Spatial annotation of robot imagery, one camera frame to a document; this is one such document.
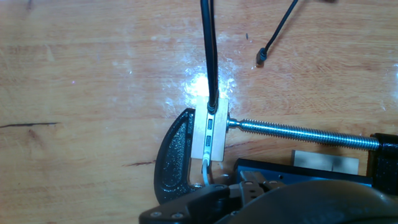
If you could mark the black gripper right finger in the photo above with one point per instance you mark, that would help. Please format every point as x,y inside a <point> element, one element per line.
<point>273,185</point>

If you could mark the large varnished wooden board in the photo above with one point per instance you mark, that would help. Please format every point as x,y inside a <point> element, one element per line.
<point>77,93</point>

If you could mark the pale wooden spacer block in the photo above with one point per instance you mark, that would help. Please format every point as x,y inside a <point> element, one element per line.
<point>325,161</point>

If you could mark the silver USB hub docking station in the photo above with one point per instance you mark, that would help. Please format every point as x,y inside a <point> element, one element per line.
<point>209,133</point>

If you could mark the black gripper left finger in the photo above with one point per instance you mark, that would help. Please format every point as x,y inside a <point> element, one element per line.
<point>192,205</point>

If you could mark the black C-clamp with steel screw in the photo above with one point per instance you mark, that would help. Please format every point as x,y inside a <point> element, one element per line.
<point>171,161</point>

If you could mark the blue rectangular box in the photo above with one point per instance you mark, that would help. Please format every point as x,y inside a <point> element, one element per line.
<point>298,174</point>

